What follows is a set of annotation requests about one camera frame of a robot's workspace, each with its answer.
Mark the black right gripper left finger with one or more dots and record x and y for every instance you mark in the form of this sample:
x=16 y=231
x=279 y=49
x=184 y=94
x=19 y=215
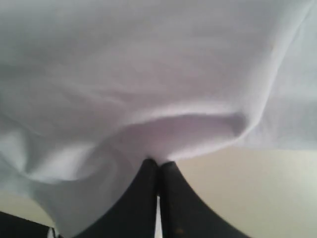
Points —
x=134 y=214

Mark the white t-shirt red lettering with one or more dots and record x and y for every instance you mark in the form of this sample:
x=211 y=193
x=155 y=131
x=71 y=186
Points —
x=91 y=88

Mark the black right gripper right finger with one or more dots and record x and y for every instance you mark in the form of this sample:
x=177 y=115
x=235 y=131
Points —
x=184 y=214

